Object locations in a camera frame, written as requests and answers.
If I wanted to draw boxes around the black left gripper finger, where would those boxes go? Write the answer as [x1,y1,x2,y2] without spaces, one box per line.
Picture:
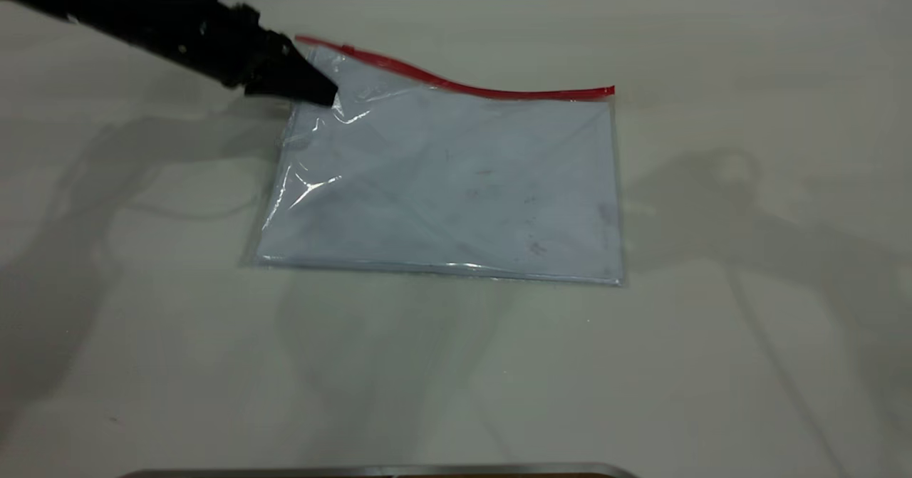
[244,72,336,108]
[265,31,337,95]

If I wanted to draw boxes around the silver metal frame edge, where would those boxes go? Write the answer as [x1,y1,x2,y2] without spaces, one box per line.
[118,462,640,478]

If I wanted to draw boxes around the clear plastic bag red zipper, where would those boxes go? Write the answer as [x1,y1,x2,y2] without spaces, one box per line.
[242,34,628,286]

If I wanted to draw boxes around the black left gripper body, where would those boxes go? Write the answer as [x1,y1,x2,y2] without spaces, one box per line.
[187,2,287,91]

